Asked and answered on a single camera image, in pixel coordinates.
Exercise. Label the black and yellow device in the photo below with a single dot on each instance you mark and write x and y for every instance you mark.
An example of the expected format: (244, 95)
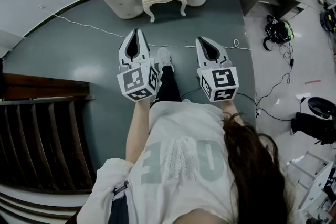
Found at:
(328, 21)

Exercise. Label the red tape strip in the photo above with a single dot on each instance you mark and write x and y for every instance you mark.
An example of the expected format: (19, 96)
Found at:
(313, 81)

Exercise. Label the person's white shirt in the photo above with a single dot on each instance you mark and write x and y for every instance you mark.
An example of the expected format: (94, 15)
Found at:
(183, 139)

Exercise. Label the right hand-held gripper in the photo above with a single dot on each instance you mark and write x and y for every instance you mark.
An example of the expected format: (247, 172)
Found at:
(223, 78)

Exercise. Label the person's left white shoe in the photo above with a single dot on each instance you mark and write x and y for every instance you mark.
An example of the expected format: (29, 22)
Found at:
(164, 56)

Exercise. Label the black headset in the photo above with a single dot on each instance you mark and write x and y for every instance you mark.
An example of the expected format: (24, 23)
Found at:
(279, 31)

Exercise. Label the white ridged panel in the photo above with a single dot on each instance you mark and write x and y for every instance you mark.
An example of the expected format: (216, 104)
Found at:
(31, 204)

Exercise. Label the dark wooden slatted bed frame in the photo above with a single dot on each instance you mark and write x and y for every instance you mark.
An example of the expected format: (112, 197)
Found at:
(39, 133)

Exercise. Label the person's right forearm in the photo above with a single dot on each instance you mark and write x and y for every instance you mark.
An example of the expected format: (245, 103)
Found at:
(228, 107)

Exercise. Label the black swivel chair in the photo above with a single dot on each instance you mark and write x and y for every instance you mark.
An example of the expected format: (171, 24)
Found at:
(315, 123)

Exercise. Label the person's left forearm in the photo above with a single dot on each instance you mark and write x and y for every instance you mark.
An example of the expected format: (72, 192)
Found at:
(137, 128)

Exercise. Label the person's black trousers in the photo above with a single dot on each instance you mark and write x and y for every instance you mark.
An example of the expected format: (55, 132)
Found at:
(169, 84)

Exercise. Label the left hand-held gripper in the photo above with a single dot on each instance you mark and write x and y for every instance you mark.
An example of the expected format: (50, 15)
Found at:
(136, 78)

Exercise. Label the white metal rack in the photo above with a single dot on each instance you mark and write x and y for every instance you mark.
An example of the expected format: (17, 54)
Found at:
(319, 178)

